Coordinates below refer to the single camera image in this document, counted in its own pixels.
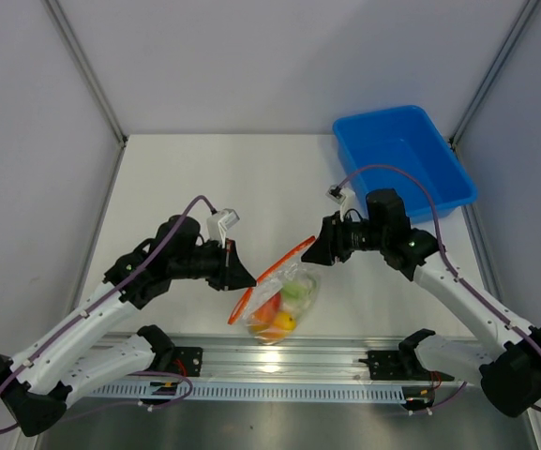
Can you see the right aluminium frame post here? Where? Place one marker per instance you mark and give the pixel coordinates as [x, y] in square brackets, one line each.
[519, 27]

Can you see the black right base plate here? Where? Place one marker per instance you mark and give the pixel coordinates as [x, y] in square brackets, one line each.
[392, 365]

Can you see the orange red mango toy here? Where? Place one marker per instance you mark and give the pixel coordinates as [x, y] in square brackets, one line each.
[265, 314]

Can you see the white slotted cable duct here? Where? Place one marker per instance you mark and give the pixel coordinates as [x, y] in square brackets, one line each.
[253, 391]

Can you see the white green cauliflower toy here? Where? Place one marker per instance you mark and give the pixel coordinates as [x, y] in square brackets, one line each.
[297, 296]

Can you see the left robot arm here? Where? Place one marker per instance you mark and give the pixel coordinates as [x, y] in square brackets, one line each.
[39, 384]

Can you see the left aluminium frame post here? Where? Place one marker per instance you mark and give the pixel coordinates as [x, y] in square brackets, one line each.
[77, 54]

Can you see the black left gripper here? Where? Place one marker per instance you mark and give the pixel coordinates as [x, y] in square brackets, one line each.
[231, 275]

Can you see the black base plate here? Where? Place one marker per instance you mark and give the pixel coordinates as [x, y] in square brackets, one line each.
[187, 361]
[392, 365]

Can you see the yellow orange mango toy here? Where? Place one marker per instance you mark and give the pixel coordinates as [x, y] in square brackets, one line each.
[284, 321]

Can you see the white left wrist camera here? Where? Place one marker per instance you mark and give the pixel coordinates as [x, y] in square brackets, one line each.
[219, 223]

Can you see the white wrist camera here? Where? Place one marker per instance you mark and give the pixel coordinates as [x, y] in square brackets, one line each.
[344, 197]
[219, 223]

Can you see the aluminium mounting rail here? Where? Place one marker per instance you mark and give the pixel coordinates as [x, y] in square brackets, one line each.
[242, 359]

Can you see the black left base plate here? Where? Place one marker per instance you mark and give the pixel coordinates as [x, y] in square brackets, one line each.
[187, 361]

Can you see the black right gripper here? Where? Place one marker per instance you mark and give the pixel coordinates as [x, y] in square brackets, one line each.
[330, 243]

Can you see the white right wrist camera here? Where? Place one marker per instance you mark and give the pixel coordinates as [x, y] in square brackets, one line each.
[344, 197]

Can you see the blue plastic bin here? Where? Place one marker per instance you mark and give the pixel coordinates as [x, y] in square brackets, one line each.
[413, 157]

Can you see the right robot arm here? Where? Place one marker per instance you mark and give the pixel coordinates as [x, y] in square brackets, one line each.
[506, 360]

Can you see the aluminium frame post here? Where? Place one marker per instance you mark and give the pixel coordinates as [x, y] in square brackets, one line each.
[77, 54]
[519, 27]

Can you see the clear zip top bag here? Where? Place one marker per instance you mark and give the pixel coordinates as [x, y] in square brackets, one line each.
[288, 267]

